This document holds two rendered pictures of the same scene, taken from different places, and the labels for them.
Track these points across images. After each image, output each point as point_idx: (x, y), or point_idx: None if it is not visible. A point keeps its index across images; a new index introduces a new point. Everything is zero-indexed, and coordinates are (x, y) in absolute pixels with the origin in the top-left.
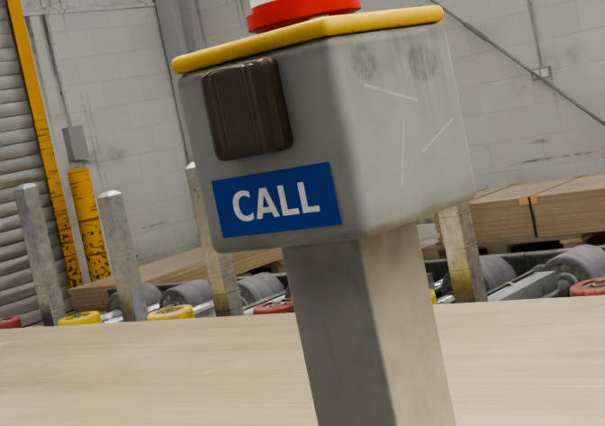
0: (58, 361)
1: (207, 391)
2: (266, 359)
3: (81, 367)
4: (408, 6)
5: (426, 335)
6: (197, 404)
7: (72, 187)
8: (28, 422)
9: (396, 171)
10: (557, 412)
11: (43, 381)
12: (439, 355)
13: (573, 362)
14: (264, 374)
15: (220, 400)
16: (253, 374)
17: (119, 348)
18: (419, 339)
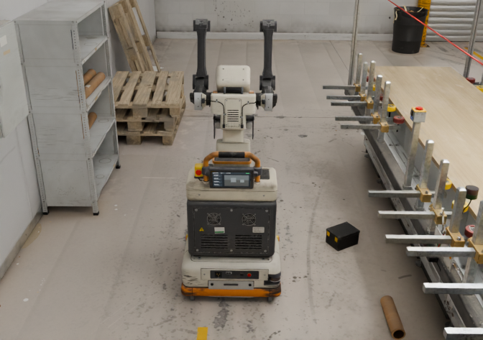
0: (461, 98)
1: (463, 118)
2: (480, 118)
3: (461, 102)
4: None
5: (418, 128)
6: (458, 120)
7: None
8: (439, 109)
9: (417, 119)
10: (482, 144)
11: (452, 102)
12: (419, 129)
13: None
14: (474, 120)
15: (462, 121)
16: (474, 119)
17: (471, 101)
18: (417, 128)
